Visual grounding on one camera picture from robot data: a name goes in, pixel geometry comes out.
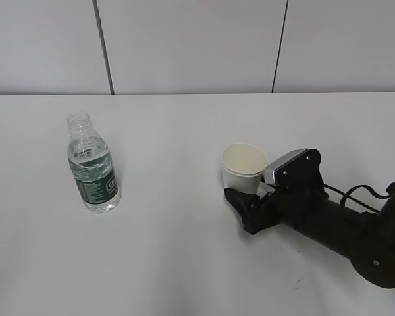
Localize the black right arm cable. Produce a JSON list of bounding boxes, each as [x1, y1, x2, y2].
[[322, 184, 391, 215]]

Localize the white paper cup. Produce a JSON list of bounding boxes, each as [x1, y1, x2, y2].
[[221, 142, 268, 194]]

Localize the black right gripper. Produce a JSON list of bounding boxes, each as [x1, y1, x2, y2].
[[224, 187, 303, 235]]

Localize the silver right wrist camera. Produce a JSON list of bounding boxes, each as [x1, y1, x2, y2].
[[263, 148, 324, 192]]

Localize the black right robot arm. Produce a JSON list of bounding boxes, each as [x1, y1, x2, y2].
[[224, 182, 395, 289]]

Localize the clear green-label water bottle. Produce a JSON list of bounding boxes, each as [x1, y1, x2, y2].
[[67, 112, 121, 214]]

